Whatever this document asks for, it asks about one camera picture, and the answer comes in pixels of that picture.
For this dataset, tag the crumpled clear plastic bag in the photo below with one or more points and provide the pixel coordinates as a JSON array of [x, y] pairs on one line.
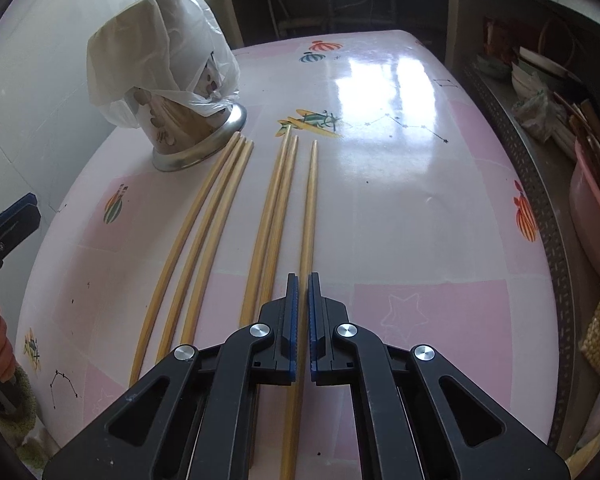
[[532, 115]]

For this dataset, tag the person's left forearm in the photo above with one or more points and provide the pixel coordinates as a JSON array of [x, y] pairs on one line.
[[22, 395]]

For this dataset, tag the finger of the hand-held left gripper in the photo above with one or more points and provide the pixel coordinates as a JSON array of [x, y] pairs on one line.
[[17, 206], [10, 240]]

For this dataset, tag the stacked plates on shelf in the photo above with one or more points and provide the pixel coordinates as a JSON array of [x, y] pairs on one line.
[[535, 72]]

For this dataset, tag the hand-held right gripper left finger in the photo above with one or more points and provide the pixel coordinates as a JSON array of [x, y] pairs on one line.
[[292, 330]]

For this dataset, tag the bundle of wooden utensils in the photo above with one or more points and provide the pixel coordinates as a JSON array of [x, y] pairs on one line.
[[590, 130]]

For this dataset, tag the pink plastic basin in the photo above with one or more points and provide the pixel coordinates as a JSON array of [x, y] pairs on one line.
[[595, 220]]

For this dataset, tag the white plastic bag on holder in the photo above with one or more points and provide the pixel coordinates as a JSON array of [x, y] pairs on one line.
[[145, 40]]

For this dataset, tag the perforated metal shelf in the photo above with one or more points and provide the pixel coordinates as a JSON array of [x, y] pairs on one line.
[[535, 200]]

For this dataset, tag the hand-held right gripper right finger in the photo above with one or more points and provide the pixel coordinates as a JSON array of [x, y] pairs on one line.
[[313, 335]]

